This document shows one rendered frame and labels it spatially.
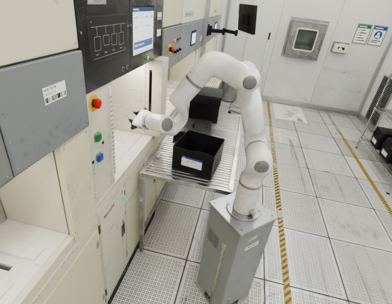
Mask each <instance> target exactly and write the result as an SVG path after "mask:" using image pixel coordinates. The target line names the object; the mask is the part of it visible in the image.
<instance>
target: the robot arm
mask: <svg viewBox="0 0 392 304"><path fill-rule="evenodd" d="M212 77H216V78H218V79H220V80H221V81H223V82H225V83H226V84H228V85H229V86H231V87H233V88H234V89H236V91H237V94H238V101H239V108H240V111H241V118H242V125H243V129H244V149H245V155H246V159H247V163H246V167H245V169H244V170H242V172H241V175H240V178H239V182H238V187H237V190H236V195H235V197H234V198H231V199H230V200H229V201H228V202H227V206H226V207H227V211H228V213H229V214H230V215H231V216H232V217H234V218H236V219H237V220H240V221H246V222H248V221H254V220H257V219H258V218H259V216H260V214H261V210H260V208H259V206H258V205H257V200H258V197H259V193H260V190H261V187H262V183H263V181H264V178H265V177H266V176H267V175H269V173H270V172H271V170H272V167H273V157H272V154H271V151H270V148H269V146H268V142H267V138H266V134H265V122H264V111H263V105H262V98H261V93H260V89H259V85H260V83H261V75H260V73H259V71H258V69H257V67H256V66H255V65H254V64H253V63H252V62H250V61H242V62H240V61H238V60H237V59H234V58H233V57H231V56H229V55H227V54H225V53H223V52H219V51H209V52H206V53H205V54H203V55H202V56H201V57H200V58H199V59H198V61H197V62H196V63H195V65H193V67H192V68H191V69H190V71H189V72H188V73H187V74H186V75H185V76H184V78H183V79H182V80H181V82H180V83H179V84H178V85H177V87H176V88H175V89H174V90H173V91H172V93H171V94H170V96H169V100H170V102H171V104H172V105H173V106H174V107H175V108H176V109H177V110H178V114H177V116H176V117H175V118H174V119H172V118H171V117H170V116H168V115H162V114H158V113H151V112H150V111H148V110H147V108H146V107H145V108H144V109H142V110H141V111H138V112H133V113H134V114H135V115H136V117H135V119H134V120H132V119H128V120H129V122H130V123H131V129H132V130H134V129H136V128H137V129H140V130H153V131H157V132H160V133H164V134H166V135H169V136H175V135H176V134H177V133H178V132H179V131H180V130H181V129H182V128H183V127H184V126H185V124H186V123H187V120H188V104H189V102H190V101H191V100H192V99H193V98H194V97H195V96H196V94H198V93H199V91H201V89H202V88H203V87H204V86H205V85H206V83H207V82H208V81H209V80H210V79H211V78H212Z"/></svg>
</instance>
